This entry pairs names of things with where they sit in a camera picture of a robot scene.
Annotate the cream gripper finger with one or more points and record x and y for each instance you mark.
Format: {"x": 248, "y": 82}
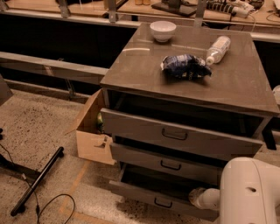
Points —
{"x": 196, "y": 192}
{"x": 195, "y": 202}

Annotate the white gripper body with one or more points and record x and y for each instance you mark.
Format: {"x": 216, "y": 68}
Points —
{"x": 202, "y": 198}

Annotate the grey bottom drawer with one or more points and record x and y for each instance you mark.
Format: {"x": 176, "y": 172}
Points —
{"x": 160, "y": 190}

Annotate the grey drawer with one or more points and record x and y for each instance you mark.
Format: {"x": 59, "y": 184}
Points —
{"x": 160, "y": 190}
{"x": 179, "y": 137}
{"x": 174, "y": 162}

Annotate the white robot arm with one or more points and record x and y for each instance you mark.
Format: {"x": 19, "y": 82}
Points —
{"x": 249, "y": 193}

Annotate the grey top drawer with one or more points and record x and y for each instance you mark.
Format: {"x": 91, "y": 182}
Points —
{"x": 179, "y": 137}

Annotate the grey drawer cabinet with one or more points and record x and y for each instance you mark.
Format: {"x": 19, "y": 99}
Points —
{"x": 235, "y": 99}

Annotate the brown cardboard box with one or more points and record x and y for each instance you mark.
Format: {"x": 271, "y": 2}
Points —
{"x": 91, "y": 143}

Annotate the green item in box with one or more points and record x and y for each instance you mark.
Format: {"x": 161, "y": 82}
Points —
{"x": 99, "y": 122}

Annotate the blue crumpled snack bag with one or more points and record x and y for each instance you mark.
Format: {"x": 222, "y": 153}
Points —
{"x": 186, "y": 67}

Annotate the clear plastic bottle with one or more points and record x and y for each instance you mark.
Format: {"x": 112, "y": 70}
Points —
{"x": 217, "y": 50}

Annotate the white ceramic bowl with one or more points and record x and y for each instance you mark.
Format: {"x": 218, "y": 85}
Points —
{"x": 162, "y": 31}

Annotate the black metal stand bar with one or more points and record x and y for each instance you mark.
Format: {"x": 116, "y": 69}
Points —
{"x": 20, "y": 206}

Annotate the black monitor base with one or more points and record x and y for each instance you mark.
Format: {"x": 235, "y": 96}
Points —
{"x": 178, "y": 7}

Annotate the white power strip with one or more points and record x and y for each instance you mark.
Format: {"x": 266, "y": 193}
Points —
{"x": 236, "y": 8}

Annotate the grey metal rail beam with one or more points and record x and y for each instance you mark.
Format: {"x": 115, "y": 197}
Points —
{"x": 54, "y": 68}

